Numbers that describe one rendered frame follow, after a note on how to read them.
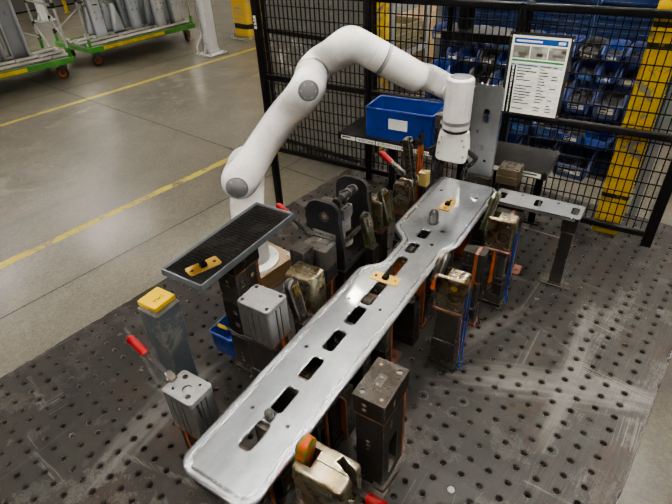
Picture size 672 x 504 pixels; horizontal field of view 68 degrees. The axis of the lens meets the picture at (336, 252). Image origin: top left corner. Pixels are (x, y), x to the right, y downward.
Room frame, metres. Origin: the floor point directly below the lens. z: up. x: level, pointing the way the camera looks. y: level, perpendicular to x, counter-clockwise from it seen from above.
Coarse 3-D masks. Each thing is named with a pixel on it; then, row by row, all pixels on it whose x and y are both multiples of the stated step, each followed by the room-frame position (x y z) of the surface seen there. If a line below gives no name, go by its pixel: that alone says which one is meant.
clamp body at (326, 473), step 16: (320, 448) 0.54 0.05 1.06; (320, 464) 0.51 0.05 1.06; (336, 464) 0.51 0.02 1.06; (352, 464) 0.50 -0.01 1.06; (304, 480) 0.49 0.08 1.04; (320, 480) 0.48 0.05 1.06; (336, 480) 0.48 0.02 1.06; (352, 480) 0.50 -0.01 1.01; (304, 496) 0.49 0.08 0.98; (320, 496) 0.47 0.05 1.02; (336, 496) 0.45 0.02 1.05; (352, 496) 0.48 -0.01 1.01
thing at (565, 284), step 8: (568, 224) 1.39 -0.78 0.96; (576, 224) 1.37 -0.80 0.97; (568, 232) 1.38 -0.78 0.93; (560, 240) 1.40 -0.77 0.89; (568, 240) 1.38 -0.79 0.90; (560, 248) 1.39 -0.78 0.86; (568, 248) 1.38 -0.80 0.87; (560, 256) 1.39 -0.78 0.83; (568, 256) 1.41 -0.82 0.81; (552, 264) 1.40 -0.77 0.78; (560, 264) 1.39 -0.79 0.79; (544, 272) 1.46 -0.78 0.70; (552, 272) 1.40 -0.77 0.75; (560, 272) 1.38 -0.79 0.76; (544, 280) 1.41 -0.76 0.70; (552, 280) 1.39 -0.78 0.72; (560, 280) 1.38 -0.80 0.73; (568, 280) 1.40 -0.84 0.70; (560, 288) 1.36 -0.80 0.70; (568, 288) 1.36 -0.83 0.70
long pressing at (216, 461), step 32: (448, 192) 1.58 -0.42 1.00; (480, 192) 1.56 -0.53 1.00; (416, 224) 1.37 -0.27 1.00; (448, 224) 1.36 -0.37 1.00; (416, 256) 1.20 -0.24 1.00; (352, 288) 1.07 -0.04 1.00; (384, 288) 1.06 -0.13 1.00; (416, 288) 1.06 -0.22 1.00; (320, 320) 0.94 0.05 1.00; (384, 320) 0.93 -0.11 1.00; (288, 352) 0.84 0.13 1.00; (320, 352) 0.83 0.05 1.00; (352, 352) 0.83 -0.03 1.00; (256, 384) 0.75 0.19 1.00; (288, 384) 0.74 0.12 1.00; (320, 384) 0.74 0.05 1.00; (224, 416) 0.66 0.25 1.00; (256, 416) 0.66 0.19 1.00; (288, 416) 0.66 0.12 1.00; (320, 416) 0.66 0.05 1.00; (192, 448) 0.59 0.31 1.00; (224, 448) 0.59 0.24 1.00; (256, 448) 0.59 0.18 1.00; (288, 448) 0.58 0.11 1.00; (224, 480) 0.52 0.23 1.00; (256, 480) 0.52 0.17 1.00
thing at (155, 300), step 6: (156, 288) 0.91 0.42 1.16; (150, 294) 0.89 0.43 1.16; (156, 294) 0.89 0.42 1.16; (162, 294) 0.89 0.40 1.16; (168, 294) 0.89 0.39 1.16; (138, 300) 0.87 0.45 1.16; (144, 300) 0.87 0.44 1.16; (150, 300) 0.87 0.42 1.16; (156, 300) 0.87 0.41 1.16; (162, 300) 0.87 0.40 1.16; (168, 300) 0.87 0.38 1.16; (144, 306) 0.86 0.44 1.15; (150, 306) 0.85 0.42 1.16; (156, 306) 0.85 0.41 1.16; (162, 306) 0.85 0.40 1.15; (156, 312) 0.84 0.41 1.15
